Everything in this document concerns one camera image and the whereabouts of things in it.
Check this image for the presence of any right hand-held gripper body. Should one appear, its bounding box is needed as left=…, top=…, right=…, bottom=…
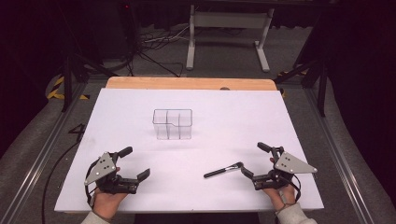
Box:
left=252, top=146, right=318, bottom=191

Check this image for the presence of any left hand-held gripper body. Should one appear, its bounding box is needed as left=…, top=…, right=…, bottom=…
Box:
left=83, top=150, right=140, bottom=195

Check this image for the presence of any clear plastic organizer box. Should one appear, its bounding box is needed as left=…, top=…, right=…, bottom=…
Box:
left=151, top=108, right=193, bottom=141

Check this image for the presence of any person's right hand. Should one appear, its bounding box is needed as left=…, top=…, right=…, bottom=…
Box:
left=262, top=184, right=297, bottom=213

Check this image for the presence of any person's left hand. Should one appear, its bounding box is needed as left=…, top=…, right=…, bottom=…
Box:
left=92, top=187, right=129, bottom=221

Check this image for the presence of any white table cover board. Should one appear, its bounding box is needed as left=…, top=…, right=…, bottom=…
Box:
left=54, top=88, right=325, bottom=214

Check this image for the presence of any black metal stand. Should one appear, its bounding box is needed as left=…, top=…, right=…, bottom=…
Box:
left=60, top=52, right=120, bottom=113
left=274, top=58, right=328, bottom=118

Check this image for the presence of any yellow black hazard tape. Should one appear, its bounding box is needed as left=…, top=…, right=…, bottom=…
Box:
left=46, top=76, right=92, bottom=101

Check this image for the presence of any dark equipment with red light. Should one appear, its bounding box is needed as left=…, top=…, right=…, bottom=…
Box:
left=120, top=0, right=140, bottom=59

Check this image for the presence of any right hand-held gripper cable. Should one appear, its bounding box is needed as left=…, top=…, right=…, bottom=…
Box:
left=290, top=174, right=303, bottom=203

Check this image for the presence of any hand-held gripper cable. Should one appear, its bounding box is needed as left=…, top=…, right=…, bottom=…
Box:
left=290, top=174, right=303, bottom=203
left=84, top=160, right=98, bottom=207

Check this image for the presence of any left hand-held gripper cable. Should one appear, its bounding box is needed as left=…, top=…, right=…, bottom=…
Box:
left=84, top=160, right=98, bottom=207

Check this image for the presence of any grey wrist strap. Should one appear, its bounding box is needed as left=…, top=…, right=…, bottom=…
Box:
left=275, top=189, right=297, bottom=217

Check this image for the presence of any aluminium floor rail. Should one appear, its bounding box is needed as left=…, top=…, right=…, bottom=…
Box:
left=0, top=82, right=89, bottom=224
left=303, top=88, right=376, bottom=224

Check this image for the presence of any long black floor cable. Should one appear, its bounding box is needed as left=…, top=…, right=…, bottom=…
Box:
left=41, top=140, right=81, bottom=224

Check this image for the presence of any bundle of floor cables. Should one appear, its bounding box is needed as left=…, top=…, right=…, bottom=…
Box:
left=136, top=23, right=191, bottom=78

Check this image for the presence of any white metal desk frame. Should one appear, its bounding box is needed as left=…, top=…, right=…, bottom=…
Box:
left=185, top=4, right=276, bottom=73

